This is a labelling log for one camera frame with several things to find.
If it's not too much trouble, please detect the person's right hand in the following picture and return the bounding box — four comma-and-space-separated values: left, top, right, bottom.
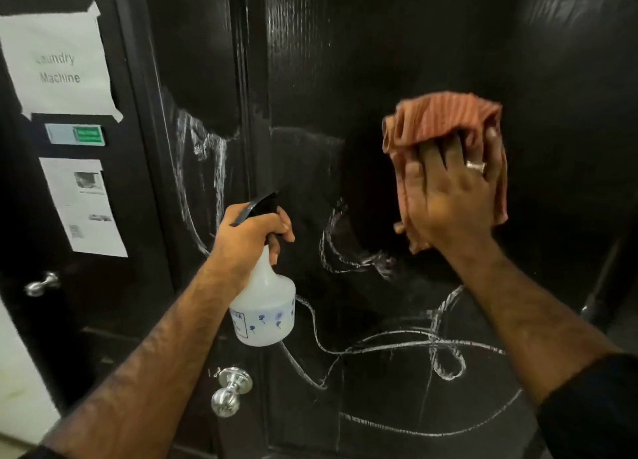
398, 127, 502, 255

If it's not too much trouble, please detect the person's left hand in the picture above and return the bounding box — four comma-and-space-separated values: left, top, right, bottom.
209, 204, 296, 295

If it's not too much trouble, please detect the white spray bottle black trigger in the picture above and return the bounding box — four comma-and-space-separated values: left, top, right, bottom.
228, 190, 297, 348

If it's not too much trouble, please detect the orange checked cloth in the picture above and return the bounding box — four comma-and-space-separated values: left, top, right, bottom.
381, 91, 509, 254

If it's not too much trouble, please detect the black wooden door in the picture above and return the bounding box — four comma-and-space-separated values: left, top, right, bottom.
124, 0, 638, 459

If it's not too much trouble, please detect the person's right forearm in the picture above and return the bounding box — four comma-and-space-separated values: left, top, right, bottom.
438, 234, 621, 407

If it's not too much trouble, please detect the person's left forearm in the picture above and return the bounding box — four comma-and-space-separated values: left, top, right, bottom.
42, 262, 240, 459

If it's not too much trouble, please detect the black laundry room door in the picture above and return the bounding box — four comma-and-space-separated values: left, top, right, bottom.
0, 0, 175, 414

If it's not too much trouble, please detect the printed paper notice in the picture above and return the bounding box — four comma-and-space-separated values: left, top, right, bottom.
39, 157, 129, 259

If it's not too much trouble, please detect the white taped paper sign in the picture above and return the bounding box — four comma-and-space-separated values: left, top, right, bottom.
0, 0, 124, 124

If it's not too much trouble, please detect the black right sleeve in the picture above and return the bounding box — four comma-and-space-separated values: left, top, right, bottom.
537, 353, 638, 459

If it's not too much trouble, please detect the black sleeve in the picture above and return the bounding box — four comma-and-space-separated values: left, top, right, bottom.
17, 446, 66, 459
537, 353, 638, 459

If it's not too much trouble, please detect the black left sleeve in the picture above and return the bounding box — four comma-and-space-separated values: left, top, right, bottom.
17, 446, 66, 459

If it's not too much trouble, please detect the laundry door silver knob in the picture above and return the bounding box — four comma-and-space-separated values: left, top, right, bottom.
23, 271, 62, 298

